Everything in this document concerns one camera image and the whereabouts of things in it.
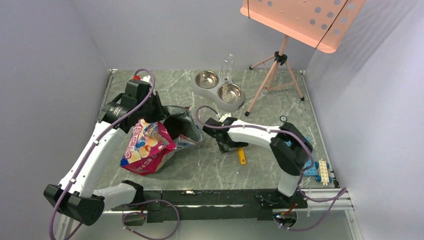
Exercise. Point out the grey double pet bowl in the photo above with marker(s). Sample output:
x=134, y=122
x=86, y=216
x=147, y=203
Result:
x=226, y=95

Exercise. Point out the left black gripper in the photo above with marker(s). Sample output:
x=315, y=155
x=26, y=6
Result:
x=161, y=114

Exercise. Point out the blue building base plate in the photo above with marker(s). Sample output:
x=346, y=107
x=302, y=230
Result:
x=311, y=171

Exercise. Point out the white toy brick car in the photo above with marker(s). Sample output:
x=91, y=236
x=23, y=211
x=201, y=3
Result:
x=322, y=169

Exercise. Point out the pink music stand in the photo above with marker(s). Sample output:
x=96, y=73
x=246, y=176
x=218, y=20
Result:
x=320, y=24

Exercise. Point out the colourful pet food bag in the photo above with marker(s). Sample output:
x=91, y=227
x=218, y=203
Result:
x=152, y=144

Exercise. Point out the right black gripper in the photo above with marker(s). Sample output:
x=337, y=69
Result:
x=237, y=145

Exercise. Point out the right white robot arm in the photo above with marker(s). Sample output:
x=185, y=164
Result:
x=291, y=160

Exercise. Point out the yellow plastic scoop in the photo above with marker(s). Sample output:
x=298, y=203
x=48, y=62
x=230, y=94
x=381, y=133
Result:
x=241, y=156

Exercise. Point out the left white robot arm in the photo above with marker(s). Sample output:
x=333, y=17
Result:
x=75, y=196

